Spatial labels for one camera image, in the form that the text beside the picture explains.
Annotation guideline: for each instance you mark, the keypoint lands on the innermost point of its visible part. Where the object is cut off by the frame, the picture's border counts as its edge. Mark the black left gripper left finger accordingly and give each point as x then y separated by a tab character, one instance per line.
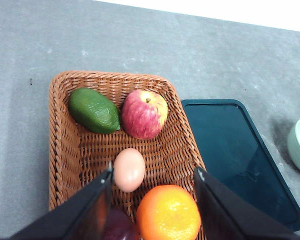
81	216

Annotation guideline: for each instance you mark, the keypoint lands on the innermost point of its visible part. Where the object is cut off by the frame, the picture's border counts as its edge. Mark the orange fruit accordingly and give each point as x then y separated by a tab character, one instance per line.
168	212

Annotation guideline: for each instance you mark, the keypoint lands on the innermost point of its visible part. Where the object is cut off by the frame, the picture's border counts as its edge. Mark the dark rectangular tray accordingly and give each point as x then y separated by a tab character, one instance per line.
235	156

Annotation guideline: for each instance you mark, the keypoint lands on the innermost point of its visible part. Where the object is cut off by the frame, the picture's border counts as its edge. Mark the beige egg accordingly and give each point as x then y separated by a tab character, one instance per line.
129	169

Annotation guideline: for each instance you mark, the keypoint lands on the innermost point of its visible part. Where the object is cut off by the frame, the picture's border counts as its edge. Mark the dark purple fruit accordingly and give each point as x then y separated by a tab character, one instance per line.
120	224

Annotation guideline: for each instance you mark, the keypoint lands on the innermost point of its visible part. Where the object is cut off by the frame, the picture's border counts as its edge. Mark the green avocado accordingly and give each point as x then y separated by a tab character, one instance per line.
94	111

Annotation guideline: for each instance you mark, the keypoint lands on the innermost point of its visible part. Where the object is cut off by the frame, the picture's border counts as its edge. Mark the red apple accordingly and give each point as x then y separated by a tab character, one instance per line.
144	113

